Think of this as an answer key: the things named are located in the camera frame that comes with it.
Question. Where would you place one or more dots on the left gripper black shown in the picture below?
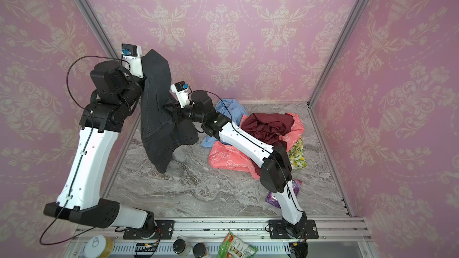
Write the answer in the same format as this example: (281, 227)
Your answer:
(144, 79)

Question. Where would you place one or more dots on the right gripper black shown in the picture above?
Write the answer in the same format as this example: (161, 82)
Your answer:
(177, 111)

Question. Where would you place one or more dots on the black cloth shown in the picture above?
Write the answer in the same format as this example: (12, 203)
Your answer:
(161, 135)

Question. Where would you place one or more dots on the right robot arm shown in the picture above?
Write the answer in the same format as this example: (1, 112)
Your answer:
(273, 162)

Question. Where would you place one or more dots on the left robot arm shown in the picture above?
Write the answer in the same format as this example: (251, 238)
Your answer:
(80, 201)

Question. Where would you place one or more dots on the light blue cloth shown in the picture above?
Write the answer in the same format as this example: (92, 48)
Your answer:
(231, 108)

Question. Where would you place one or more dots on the pink printed cloth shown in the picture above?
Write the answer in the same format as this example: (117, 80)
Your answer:
(230, 158)

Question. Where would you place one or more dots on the maroon cloth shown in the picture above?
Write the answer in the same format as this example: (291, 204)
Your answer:
(269, 128)

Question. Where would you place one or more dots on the green yellow floral cloth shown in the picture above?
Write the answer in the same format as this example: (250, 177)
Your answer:
(296, 155)

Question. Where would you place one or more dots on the black round cap left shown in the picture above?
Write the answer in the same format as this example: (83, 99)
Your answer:
(181, 247)

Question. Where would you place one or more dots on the black round cap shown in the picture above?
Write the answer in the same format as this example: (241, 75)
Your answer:
(200, 250)
(181, 247)

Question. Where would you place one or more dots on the black round cap right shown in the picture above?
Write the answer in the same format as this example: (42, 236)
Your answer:
(200, 250)

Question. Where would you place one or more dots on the green snack packet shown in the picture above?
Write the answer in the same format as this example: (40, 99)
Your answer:
(234, 247)

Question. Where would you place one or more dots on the white lidded jar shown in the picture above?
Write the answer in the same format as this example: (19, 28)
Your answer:
(99, 247)

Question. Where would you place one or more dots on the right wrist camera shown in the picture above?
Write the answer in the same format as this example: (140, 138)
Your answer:
(181, 90)

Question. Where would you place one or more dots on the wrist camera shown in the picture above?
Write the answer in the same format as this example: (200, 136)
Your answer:
(131, 56)
(181, 90)

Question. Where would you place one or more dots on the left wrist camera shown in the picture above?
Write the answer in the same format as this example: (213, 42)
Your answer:
(131, 56)

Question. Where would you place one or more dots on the aluminium corner post left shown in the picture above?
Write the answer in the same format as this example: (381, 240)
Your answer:
(102, 36)

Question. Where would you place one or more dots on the aluminium corner post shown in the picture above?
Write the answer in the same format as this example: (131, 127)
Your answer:
(352, 20)
(102, 36)

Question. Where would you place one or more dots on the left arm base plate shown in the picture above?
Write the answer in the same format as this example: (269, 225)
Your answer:
(162, 230)

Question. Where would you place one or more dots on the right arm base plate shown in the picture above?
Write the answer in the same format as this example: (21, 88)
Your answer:
(280, 229)

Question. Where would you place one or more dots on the aluminium front rail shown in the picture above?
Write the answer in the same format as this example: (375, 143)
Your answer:
(339, 237)

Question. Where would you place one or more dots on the aluminium corner post right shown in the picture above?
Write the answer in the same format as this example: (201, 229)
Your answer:
(352, 20)

